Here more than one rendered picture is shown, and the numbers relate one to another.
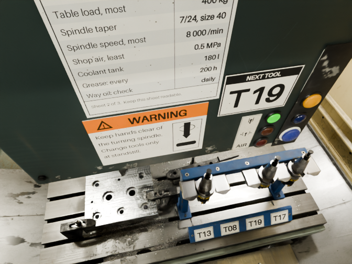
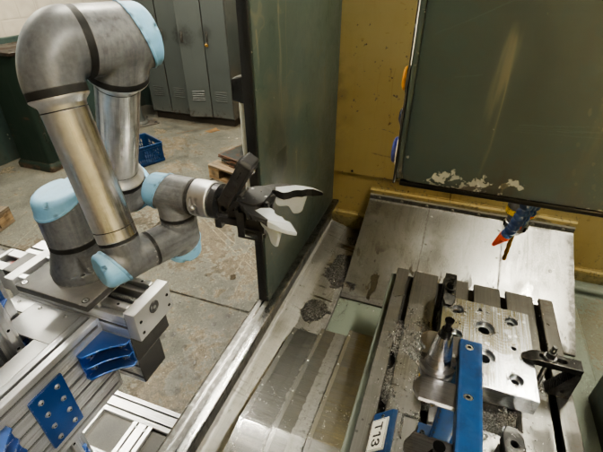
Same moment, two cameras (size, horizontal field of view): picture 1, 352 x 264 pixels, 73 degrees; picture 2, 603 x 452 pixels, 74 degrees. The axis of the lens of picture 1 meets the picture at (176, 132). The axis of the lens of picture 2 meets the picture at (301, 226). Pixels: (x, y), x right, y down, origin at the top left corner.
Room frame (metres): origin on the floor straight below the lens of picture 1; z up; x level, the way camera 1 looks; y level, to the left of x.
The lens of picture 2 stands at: (0.38, -0.62, 1.82)
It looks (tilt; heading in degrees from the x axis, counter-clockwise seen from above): 33 degrees down; 122
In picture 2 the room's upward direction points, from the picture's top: straight up
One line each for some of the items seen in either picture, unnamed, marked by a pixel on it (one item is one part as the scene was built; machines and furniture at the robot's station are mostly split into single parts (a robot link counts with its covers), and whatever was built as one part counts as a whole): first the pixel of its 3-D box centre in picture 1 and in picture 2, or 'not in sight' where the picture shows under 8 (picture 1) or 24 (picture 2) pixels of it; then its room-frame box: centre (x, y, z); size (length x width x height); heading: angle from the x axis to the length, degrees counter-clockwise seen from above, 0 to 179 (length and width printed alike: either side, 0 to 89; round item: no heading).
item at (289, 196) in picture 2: not in sight; (298, 201); (0.00, -0.04, 1.43); 0.09 x 0.03 x 0.06; 49
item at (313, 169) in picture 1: (310, 166); not in sight; (0.41, -0.47, 1.21); 0.07 x 0.05 x 0.01; 12
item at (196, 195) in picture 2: not in sight; (205, 199); (-0.15, -0.14, 1.43); 0.08 x 0.05 x 0.08; 103
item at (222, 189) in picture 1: (221, 184); (433, 391); (0.35, -0.15, 1.21); 0.07 x 0.05 x 0.01; 12
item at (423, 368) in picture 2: (205, 187); (436, 364); (0.34, -0.10, 1.21); 0.06 x 0.06 x 0.03
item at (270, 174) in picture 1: (271, 168); not in sight; (0.38, -0.31, 1.26); 0.04 x 0.04 x 0.07
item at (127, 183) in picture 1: (121, 196); (482, 347); (0.41, 0.24, 0.96); 0.29 x 0.23 x 0.05; 102
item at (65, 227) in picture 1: (80, 227); (448, 295); (0.28, 0.38, 0.97); 0.13 x 0.03 x 0.15; 102
